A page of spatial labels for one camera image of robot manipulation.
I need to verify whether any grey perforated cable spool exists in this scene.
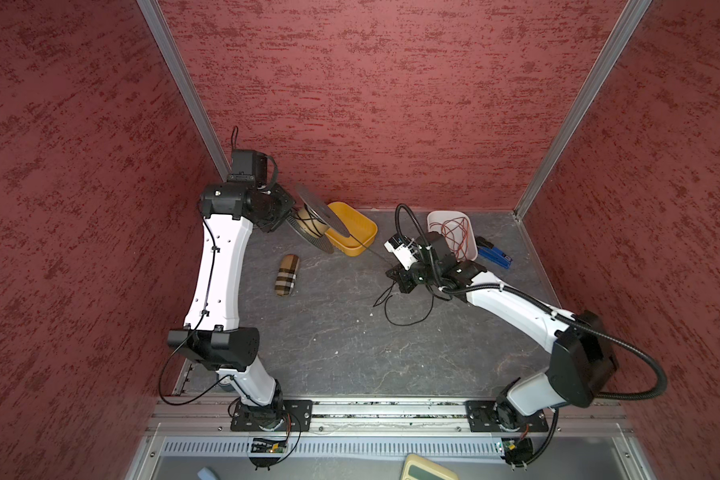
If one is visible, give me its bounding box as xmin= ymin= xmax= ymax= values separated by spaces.
xmin=287 ymin=184 xmax=350 ymax=254

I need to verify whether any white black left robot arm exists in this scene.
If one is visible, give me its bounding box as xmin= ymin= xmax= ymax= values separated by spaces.
xmin=167 ymin=181 xmax=295 ymax=418

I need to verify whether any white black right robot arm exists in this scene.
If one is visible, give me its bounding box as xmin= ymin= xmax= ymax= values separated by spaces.
xmin=440 ymin=261 xmax=618 ymax=431

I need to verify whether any white plastic tray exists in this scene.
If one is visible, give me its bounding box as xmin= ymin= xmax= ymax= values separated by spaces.
xmin=427 ymin=210 xmax=478 ymax=261

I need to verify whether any blue stapler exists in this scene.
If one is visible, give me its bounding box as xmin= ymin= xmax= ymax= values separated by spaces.
xmin=475 ymin=236 xmax=513 ymax=269

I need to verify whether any plaid fabric glasses case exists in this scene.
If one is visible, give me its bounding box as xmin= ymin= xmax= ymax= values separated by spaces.
xmin=274 ymin=254 xmax=300 ymax=297

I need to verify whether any yellow plastic tub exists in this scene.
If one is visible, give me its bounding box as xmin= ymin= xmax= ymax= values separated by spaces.
xmin=326 ymin=201 xmax=378 ymax=257

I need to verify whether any beige device at bottom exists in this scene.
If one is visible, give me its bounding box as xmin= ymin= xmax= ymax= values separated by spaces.
xmin=400 ymin=454 xmax=459 ymax=480

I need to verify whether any red cable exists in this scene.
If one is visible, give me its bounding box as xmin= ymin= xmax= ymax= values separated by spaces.
xmin=429 ymin=217 xmax=473 ymax=259

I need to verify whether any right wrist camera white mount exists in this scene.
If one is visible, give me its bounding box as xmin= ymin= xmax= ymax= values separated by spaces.
xmin=384 ymin=234 xmax=423 ymax=271

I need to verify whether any aluminium corner post left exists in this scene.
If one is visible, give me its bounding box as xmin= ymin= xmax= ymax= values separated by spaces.
xmin=137 ymin=0 xmax=229 ymax=179

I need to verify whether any aluminium corner post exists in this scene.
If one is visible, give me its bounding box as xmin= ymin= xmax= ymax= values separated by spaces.
xmin=514 ymin=0 xmax=652 ymax=223
xmin=137 ymin=0 xmax=229 ymax=179

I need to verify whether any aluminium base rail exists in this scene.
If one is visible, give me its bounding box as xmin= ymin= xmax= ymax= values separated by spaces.
xmin=146 ymin=396 xmax=635 ymax=463

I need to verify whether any black corrugated cable conduit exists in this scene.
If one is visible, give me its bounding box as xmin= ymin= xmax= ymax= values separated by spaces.
xmin=394 ymin=203 xmax=669 ymax=402

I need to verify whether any aluminium corner post right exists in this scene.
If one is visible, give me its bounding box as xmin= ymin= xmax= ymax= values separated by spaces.
xmin=514 ymin=0 xmax=652 ymax=223

